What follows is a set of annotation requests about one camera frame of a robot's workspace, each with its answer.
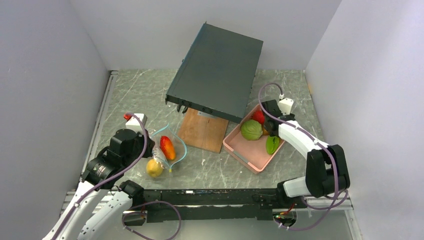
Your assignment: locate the brown toy kiwi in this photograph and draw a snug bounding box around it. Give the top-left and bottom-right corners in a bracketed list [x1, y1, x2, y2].
[262, 126, 270, 136]

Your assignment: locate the red orange toy mango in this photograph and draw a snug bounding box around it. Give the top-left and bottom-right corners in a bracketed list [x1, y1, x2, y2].
[159, 135, 176, 161]

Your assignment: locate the yellow toy walnut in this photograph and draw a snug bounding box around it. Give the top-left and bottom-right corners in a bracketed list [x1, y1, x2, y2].
[146, 159, 164, 178]

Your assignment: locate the pink perforated plastic basket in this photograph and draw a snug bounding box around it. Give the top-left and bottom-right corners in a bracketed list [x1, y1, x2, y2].
[222, 104, 285, 174]

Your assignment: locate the clear zip top bag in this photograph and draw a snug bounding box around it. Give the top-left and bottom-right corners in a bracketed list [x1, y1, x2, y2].
[146, 124, 188, 178]

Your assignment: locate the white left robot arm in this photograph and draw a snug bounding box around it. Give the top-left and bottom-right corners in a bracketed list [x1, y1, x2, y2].
[44, 128, 155, 240]

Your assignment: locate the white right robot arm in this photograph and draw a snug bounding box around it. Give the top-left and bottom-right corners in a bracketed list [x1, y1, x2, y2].
[259, 100, 351, 208]

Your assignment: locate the red toy strawberry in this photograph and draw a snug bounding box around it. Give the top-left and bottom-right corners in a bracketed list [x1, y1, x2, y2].
[250, 109, 266, 125]

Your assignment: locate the green toy cabbage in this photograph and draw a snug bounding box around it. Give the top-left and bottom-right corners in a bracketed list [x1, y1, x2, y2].
[240, 119, 263, 141]

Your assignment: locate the wooden cutting board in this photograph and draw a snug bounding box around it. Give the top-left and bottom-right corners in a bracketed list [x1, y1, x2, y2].
[177, 108, 229, 153]

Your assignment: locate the dark grey metal chassis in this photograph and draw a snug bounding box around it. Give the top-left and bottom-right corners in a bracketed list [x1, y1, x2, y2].
[165, 23, 264, 123]

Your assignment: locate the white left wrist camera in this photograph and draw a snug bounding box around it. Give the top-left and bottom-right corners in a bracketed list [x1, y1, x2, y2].
[123, 113, 148, 133]

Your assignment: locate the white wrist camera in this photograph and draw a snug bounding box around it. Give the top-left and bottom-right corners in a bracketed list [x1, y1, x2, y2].
[123, 113, 148, 133]
[277, 97, 294, 116]

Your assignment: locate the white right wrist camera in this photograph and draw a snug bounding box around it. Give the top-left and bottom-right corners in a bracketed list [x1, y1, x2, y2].
[277, 97, 294, 116]

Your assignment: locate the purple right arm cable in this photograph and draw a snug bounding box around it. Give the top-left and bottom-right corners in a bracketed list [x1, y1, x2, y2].
[258, 82, 349, 232]

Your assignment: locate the aluminium side rail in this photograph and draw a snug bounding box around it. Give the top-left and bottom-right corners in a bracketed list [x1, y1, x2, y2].
[52, 70, 119, 240]

